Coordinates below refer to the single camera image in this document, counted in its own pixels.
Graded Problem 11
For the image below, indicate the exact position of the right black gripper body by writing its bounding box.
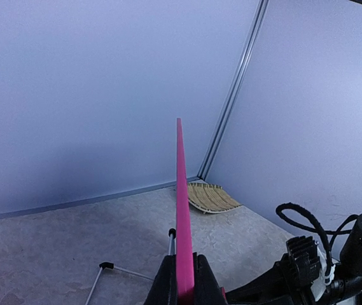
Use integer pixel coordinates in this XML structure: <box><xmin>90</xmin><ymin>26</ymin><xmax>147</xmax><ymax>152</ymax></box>
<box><xmin>226</xmin><ymin>236</ymin><xmax>327</xmax><ymax>304</ymax></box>

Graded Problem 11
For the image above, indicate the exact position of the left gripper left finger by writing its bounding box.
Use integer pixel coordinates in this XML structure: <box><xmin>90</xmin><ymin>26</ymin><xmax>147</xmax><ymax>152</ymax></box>
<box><xmin>144</xmin><ymin>255</ymin><xmax>178</xmax><ymax>305</ymax></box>

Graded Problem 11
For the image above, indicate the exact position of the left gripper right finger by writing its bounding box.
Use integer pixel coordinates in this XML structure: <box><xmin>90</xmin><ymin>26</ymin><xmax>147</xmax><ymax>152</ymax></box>
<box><xmin>193</xmin><ymin>252</ymin><xmax>226</xmax><ymax>305</ymax></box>

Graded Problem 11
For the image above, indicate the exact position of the pink framed whiteboard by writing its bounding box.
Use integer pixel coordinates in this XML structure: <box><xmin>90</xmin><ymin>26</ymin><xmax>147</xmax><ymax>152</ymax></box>
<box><xmin>85</xmin><ymin>118</ymin><xmax>196</xmax><ymax>305</ymax></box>

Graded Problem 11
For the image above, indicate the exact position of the red black whiteboard eraser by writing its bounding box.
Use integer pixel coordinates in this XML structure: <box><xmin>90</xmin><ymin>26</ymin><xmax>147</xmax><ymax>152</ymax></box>
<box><xmin>220</xmin><ymin>287</ymin><xmax>226</xmax><ymax>301</ymax></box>

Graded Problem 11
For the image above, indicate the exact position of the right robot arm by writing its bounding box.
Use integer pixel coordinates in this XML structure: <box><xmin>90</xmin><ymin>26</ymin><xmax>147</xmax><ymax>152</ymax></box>
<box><xmin>208</xmin><ymin>1</ymin><xmax>362</xmax><ymax>304</ymax></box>

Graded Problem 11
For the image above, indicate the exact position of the woven bamboo tray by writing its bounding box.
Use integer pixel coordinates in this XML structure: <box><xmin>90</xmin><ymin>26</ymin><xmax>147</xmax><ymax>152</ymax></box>
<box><xmin>187</xmin><ymin>182</ymin><xmax>241</xmax><ymax>214</ymax></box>

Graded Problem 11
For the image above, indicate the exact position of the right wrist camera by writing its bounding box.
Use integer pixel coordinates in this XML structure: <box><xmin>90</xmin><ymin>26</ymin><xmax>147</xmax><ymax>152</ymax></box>
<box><xmin>310</xmin><ymin>247</ymin><xmax>336</xmax><ymax>301</ymax></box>

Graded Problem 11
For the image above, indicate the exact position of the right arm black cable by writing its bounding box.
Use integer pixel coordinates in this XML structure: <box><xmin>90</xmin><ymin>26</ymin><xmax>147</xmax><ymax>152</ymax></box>
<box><xmin>275</xmin><ymin>202</ymin><xmax>359</xmax><ymax>255</ymax></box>

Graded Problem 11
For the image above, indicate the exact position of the right aluminium corner post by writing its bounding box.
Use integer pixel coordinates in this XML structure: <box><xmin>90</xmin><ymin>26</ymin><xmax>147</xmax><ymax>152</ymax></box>
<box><xmin>197</xmin><ymin>0</ymin><xmax>269</xmax><ymax>180</ymax></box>

